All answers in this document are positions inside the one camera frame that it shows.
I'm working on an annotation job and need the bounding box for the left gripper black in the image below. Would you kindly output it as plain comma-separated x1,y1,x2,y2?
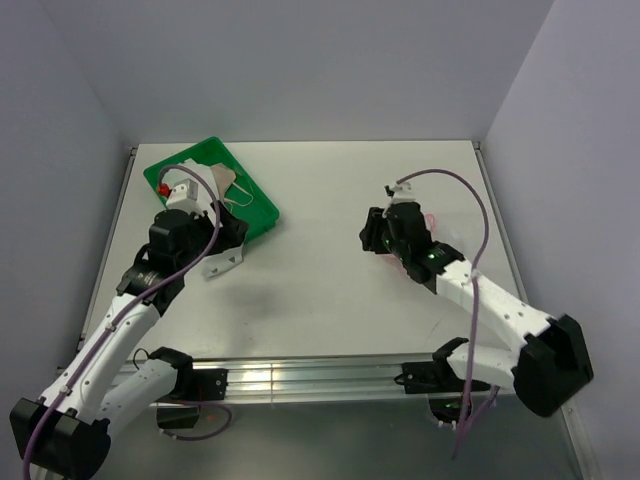
176,200,248,272

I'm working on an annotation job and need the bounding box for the white mesh laundry bag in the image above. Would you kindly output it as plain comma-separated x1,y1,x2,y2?
379,214,466,277

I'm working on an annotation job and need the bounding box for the white bra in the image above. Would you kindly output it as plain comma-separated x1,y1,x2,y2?
161,158,219,223

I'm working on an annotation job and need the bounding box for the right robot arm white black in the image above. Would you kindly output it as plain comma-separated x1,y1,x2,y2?
359,202,594,418

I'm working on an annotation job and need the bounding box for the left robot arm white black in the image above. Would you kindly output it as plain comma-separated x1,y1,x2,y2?
10,209,249,479

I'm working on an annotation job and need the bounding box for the beige pink bra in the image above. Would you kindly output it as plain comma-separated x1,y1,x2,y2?
210,163,254,209

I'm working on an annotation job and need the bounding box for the green plastic tray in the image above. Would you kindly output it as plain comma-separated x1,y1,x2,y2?
143,137,280,244

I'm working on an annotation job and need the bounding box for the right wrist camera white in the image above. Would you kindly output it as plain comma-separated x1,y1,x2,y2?
385,182,415,207

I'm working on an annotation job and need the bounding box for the aluminium front rail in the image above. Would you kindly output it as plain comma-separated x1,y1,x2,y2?
54,355,521,404

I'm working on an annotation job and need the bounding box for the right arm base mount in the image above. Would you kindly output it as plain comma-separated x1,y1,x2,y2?
394,361,464,427

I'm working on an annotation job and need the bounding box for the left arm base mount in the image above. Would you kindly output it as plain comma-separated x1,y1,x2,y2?
156,368,229,435

